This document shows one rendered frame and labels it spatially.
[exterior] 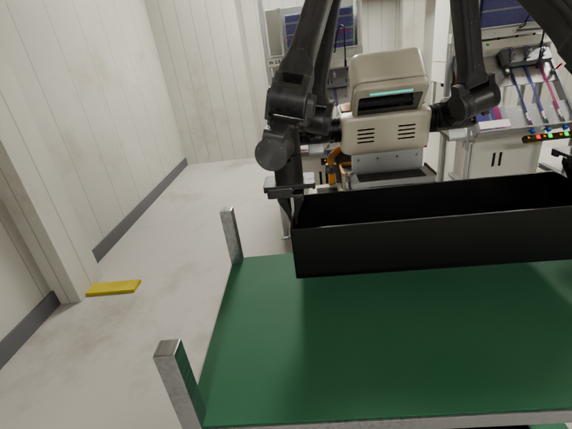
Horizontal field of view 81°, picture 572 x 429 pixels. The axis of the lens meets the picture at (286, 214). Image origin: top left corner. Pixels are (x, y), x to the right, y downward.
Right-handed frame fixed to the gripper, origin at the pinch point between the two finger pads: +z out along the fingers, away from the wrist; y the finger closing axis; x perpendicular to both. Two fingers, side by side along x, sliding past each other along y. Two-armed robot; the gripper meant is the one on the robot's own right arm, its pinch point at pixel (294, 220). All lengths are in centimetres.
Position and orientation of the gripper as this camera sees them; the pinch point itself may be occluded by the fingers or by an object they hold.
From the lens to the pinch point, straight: 71.7
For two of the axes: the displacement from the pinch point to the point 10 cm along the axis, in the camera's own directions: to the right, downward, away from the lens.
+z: 1.1, 8.9, 4.3
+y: 9.9, -0.8, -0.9
